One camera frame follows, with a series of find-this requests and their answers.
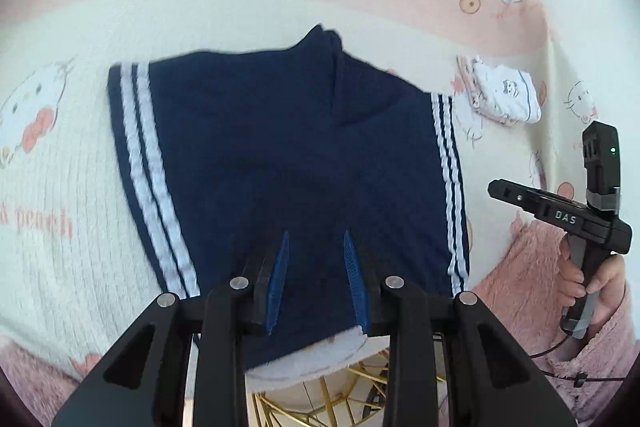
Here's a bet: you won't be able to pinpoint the person's right hand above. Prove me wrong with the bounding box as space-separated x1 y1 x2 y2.
558 237 627 309

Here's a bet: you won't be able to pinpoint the person's pink fluffy clothing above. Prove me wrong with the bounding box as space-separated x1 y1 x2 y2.
0 332 103 427

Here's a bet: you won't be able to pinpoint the person's right forearm pink sleeve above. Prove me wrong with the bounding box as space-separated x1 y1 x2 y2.
472 224 640 425

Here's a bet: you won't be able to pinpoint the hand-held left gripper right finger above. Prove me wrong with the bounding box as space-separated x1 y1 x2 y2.
344 230 578 427

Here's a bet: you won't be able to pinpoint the gold wire stand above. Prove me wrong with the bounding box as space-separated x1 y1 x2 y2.
250 347 447 427

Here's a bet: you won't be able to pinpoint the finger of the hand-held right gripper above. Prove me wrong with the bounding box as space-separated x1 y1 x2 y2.
487 179 587 212

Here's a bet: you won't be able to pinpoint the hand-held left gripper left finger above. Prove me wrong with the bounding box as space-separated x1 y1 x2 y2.
52 231 290 427

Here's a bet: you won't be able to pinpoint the black cable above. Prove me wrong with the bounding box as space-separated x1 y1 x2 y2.
527 329 628 387

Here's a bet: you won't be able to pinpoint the navy shorts with white stripes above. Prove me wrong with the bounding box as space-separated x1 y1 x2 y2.
107 25 472 370

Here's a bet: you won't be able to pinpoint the folded white printed cloth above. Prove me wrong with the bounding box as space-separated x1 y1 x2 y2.
456 55 544 128

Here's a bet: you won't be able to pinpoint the cartoon cat printed blanket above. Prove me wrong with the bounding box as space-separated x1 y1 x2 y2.
0 0 617 384

